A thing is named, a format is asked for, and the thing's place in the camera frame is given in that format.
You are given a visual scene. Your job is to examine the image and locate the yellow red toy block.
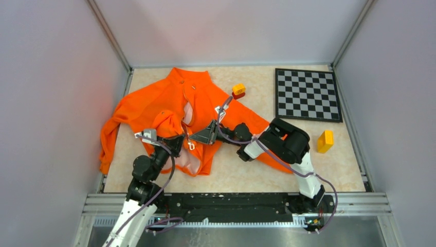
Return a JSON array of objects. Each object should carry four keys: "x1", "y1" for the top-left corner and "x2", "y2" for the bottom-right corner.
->
[{"x1": 232, "y1": 83, "x2": 246, "y2": 100}]

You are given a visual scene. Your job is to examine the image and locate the black grey checkerboard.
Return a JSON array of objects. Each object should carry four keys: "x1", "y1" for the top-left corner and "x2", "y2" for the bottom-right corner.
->
[{"x1": 275, "y1": 68, "x2": 343, "y2": 122}]

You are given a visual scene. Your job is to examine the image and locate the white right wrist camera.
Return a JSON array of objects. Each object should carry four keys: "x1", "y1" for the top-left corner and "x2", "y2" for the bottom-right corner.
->
[{"x1": 214, "y1": 106, "x2": 228, "y2": 123}]

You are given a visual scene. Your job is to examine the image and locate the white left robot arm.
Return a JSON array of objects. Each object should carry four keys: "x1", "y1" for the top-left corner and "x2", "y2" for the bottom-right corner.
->
[{"x1": 103, "y1": 129, "x2": 185, "y2": 246}]

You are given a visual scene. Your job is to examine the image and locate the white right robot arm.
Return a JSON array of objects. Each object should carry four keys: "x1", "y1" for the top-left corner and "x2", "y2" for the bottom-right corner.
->
[{"x1": 190, "y1": 118, "x2": 325, "y2": 207}]

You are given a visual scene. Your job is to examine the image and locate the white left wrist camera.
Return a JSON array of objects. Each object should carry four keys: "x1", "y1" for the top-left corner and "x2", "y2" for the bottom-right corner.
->
[{"x1": 134, "y1": 129, "x2": 157, "y2": 145}]

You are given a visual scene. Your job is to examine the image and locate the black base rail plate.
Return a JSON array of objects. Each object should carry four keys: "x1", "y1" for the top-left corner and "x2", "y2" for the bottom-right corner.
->
[{"x1": 157, "y1": 192, "x2": 334, "y2": 223}]

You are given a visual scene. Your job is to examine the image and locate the orange zip jacket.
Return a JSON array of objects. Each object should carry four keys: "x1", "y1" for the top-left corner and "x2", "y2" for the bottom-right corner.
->
[{"x1": 99, "y1": 67, "x2": 294, "y2": 177}]

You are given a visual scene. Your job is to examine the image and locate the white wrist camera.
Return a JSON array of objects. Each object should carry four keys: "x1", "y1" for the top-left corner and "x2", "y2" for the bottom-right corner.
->
[
  {"x1": 134, "y1": 129, "x2": 157, "y2": 145},
  {"x1": 214, "y1": 106, "x2": 228, "y2": 123}
]

